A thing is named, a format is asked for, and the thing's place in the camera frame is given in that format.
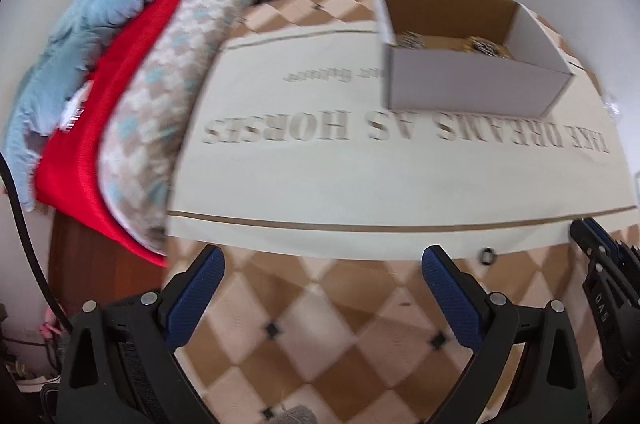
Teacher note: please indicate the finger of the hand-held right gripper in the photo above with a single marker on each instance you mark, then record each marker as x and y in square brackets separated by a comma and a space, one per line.
[592, 236]
[631, 256]

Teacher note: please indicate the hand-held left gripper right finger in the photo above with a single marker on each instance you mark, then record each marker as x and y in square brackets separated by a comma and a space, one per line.
[450, 299]

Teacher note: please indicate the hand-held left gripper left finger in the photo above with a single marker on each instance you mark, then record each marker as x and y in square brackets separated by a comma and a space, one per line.
[197, 299]

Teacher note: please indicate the cardboard box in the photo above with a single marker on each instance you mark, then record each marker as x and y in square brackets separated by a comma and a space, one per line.
[465, 89]

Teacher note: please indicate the clear plastic bag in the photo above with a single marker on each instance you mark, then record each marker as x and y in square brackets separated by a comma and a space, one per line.
[612, 108]

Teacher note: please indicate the pink shoe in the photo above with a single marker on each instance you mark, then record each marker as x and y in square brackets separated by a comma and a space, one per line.
[50, 326]

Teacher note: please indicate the beige diamond-pattern printed tablecloth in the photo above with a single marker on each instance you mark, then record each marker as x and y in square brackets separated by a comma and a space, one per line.
[350, 184]

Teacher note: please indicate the black and white sneaker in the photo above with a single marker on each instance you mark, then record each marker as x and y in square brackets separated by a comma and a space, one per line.
[35, 384]

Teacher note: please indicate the checkered beige bed cover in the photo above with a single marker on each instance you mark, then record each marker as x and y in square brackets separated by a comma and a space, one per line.
[165, 94]

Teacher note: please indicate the red blanket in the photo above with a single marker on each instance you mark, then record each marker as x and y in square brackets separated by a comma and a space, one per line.
[125, 104]

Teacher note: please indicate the white paper sheet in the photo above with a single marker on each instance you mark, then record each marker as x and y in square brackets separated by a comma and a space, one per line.
[75, 109]

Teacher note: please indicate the light blue quilt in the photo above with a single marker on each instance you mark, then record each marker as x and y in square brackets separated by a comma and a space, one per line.
[75, 44]

